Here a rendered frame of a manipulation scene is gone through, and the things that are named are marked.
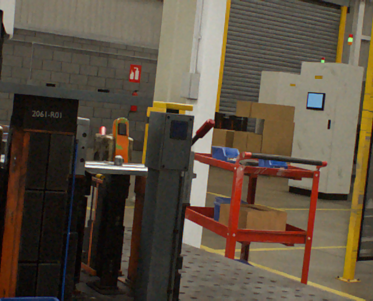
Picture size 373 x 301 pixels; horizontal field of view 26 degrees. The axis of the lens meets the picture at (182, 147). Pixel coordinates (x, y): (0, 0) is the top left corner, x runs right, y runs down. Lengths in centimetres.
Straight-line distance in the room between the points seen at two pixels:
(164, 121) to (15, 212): 33
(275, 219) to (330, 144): 788
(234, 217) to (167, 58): 529
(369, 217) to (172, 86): 348
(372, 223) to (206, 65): 174
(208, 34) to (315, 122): 648
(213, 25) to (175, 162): 426
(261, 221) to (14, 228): 261
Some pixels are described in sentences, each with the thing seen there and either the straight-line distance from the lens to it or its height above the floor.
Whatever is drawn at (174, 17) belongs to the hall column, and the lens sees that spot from 898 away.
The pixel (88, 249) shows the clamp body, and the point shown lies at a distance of 213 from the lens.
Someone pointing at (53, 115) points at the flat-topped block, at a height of 112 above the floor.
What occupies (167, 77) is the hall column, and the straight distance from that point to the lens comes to 895.
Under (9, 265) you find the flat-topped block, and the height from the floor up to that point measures 84.
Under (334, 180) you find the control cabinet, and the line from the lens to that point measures 1198.
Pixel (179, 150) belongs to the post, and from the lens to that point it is 157.
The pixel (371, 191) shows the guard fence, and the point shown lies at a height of 67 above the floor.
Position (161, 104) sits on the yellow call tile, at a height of 115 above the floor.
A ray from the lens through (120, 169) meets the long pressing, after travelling 182.
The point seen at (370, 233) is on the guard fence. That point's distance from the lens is 621.
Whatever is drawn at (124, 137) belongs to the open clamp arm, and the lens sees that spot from 206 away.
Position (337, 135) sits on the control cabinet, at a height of 95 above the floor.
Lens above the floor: 116
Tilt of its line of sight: 3 degrees down
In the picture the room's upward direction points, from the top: 6 degrees clockwise
